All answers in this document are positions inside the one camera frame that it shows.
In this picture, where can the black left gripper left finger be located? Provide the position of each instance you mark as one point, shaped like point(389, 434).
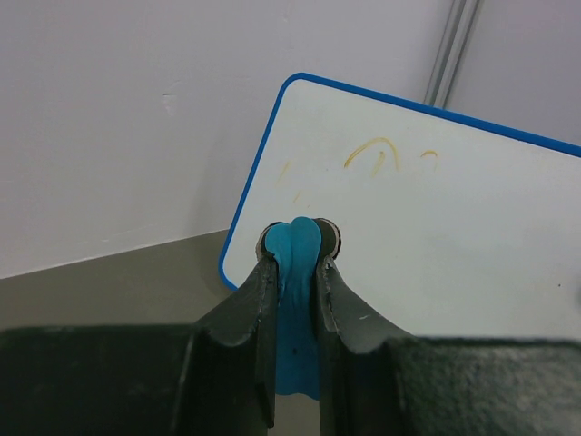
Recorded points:
point(234, 358)

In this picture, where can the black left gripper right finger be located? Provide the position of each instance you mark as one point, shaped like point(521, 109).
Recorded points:
point(359, 392)

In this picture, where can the blue whiteboard eraser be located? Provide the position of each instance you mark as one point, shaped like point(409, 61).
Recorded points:
point(295, 247)

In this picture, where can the blue framed whiteboard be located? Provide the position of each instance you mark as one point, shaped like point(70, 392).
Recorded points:
point(450, 225)

